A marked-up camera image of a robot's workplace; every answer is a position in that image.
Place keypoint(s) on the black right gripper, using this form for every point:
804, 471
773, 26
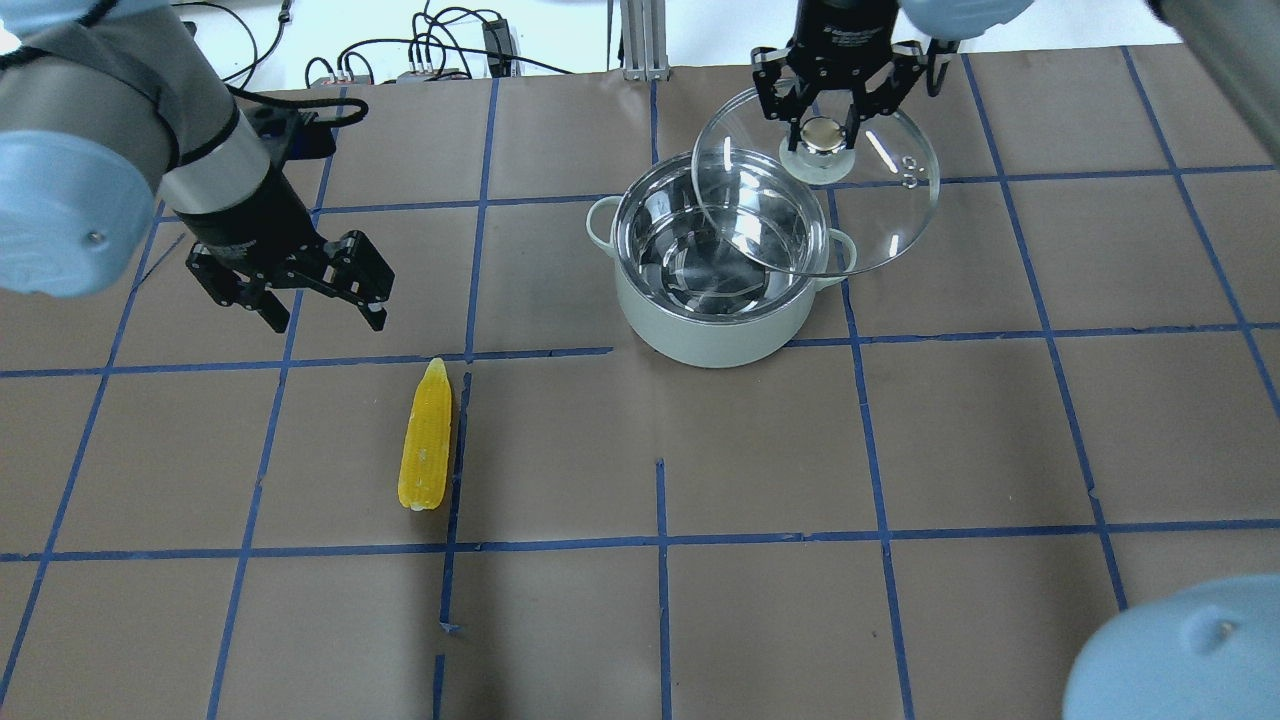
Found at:
838, 25

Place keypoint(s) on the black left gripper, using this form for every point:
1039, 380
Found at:
243, 224

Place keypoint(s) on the glass pot lid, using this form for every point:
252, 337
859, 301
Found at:
828, 196

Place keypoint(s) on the yellow corn cob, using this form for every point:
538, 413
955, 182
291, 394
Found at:
426, 463

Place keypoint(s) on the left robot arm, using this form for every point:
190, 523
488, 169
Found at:
108, 107

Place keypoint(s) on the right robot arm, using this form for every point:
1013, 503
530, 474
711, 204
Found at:
1038, 433

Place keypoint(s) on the pale green cooking pot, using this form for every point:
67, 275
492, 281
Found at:
718, 256

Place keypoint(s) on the black power adapter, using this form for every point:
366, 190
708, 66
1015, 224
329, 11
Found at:
499, 47

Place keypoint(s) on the aluminium frame post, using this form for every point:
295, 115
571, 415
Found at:
644, 41

